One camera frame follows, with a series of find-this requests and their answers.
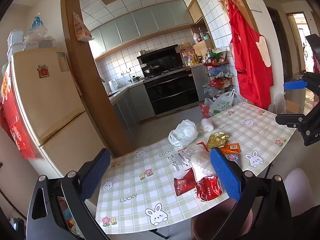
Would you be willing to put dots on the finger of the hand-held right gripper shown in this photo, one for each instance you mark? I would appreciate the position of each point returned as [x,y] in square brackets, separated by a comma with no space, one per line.
[295,85]
[290,119]

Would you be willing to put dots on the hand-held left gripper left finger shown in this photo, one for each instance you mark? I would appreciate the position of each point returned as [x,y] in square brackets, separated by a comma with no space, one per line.
[96,175]

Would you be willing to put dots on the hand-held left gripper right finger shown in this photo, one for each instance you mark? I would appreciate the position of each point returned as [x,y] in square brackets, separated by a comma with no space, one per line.
[226,177]

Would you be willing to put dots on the gold foil wrapper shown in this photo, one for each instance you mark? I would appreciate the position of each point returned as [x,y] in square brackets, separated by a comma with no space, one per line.
[218,140]

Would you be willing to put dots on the red snack packet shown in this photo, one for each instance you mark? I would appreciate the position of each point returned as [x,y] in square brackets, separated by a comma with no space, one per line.
[185,183]

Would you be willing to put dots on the pink trash bin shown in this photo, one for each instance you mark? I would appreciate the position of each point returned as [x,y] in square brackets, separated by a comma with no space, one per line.
[207,227]

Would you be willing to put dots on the white foam fruit net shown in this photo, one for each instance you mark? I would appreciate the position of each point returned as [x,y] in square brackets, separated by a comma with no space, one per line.
[207,125]

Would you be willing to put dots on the clear plastic bag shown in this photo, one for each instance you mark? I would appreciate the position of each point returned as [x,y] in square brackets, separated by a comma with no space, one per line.
[280,103]

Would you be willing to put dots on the pink dark snack packet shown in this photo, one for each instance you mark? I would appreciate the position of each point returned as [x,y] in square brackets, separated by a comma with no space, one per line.
[233,159]

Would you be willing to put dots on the red crumpled wrapper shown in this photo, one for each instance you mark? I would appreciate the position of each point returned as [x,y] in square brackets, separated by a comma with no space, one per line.
[208,187]

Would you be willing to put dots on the orange snack packet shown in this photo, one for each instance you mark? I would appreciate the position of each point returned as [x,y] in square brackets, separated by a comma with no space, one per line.
[231,148]

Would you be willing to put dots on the checked rabbit tablecloth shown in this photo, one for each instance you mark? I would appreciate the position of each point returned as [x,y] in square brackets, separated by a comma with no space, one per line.
[130,180]

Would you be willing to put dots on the red and clear wrapper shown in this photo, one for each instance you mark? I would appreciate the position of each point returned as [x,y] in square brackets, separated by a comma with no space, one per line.
[200,145]

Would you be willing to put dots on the white printed packet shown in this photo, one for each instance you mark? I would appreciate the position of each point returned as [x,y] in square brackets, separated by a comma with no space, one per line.
[176,162]

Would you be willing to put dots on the red apron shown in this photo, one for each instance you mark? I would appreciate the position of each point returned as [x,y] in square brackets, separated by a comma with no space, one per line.
[247,62]

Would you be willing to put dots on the pale ribbed cloth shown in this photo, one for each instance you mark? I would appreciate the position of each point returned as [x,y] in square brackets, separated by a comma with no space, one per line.
[297,192]

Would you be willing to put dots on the white crumpled plastic bag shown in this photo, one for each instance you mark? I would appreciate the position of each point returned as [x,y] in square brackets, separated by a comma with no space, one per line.
[182,133]

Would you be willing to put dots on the red shopping bag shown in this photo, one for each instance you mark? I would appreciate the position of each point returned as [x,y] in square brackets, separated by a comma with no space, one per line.
[204,111]

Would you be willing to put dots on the white green-print plastic bag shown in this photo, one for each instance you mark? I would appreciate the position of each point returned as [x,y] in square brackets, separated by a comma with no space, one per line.
[221,103]

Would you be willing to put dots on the grey lower kitchen cabinets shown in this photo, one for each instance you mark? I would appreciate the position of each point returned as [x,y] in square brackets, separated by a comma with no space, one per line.
[135,105]

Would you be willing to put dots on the grey kitchen cabinets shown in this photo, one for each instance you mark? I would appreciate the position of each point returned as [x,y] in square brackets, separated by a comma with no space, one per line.
[130,25]
[135,105]

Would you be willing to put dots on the beige two-door fridge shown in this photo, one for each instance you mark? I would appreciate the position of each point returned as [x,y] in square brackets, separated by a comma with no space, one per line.
[50,100]

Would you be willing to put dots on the white electric kettle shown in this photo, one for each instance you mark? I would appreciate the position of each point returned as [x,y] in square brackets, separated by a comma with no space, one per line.
[112,85]

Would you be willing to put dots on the red printed cloth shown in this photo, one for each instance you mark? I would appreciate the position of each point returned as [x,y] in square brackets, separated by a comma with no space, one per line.
[15,120]

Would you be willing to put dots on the cluster of kitchen bottles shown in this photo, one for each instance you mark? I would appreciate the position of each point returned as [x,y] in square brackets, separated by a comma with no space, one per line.
[200,56]

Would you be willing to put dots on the black built-in stove oven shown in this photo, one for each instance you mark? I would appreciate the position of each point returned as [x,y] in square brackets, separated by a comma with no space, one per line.
[172,92]

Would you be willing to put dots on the steel lidded pot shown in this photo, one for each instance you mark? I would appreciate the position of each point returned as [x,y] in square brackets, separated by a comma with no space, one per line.
[135,79]

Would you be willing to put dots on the red square fridge magnet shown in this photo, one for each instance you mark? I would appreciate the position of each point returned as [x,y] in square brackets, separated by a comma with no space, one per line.
[43,71]

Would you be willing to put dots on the dark wok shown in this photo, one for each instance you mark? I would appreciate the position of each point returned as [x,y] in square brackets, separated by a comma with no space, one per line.
[151,69]

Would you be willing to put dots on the small steel pot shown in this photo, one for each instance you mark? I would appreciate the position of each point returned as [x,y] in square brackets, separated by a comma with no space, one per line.
[142,52]

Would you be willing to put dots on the black range hood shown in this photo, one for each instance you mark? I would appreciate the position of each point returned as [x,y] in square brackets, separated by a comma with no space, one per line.
[162,57]

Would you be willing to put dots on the clear plastic bags pile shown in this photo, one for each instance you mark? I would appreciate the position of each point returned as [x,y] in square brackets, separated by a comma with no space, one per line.
[40,37]

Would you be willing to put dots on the grey upper kitchen cabinets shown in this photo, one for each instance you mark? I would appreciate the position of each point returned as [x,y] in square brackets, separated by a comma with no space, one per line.
[130,25]

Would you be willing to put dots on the white plastic storage box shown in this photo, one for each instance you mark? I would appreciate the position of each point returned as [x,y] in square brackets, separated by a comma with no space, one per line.
[15,42]

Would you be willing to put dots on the wooden wall cabinet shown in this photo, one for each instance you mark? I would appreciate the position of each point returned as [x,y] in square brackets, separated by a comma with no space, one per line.
[196,10]

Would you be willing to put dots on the hanging wall calendar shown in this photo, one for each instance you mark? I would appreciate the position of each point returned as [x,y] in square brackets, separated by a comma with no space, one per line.
[81,30]

